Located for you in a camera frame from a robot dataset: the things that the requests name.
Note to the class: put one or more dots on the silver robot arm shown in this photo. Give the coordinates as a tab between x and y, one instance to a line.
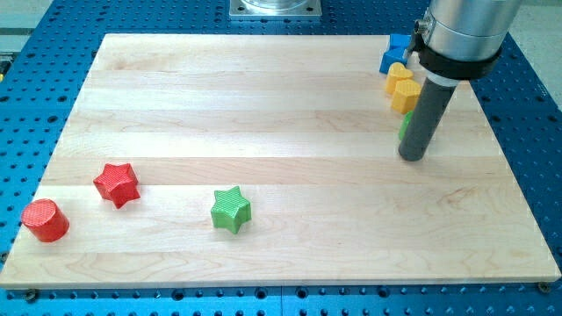
460	40

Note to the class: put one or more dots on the green star block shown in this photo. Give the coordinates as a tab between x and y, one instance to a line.
230	210

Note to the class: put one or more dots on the green circle block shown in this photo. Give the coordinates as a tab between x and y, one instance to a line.
404	124

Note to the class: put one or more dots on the red star block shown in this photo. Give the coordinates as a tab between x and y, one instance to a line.
117	183

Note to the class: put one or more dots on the yellow pentagon block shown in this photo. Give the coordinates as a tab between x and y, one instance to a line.
405	96

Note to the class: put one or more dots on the yellow heart block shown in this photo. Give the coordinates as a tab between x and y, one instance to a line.
396	72

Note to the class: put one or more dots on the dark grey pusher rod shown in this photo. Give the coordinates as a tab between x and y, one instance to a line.
436	93

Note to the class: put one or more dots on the blue block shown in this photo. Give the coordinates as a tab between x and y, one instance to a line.
395	52

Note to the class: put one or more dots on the red cylinder block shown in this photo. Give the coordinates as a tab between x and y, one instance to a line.
45	220

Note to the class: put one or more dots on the blue perforated table plate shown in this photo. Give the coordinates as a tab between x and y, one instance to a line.
52	44

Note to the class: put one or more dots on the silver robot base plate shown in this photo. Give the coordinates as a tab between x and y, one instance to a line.
274	8

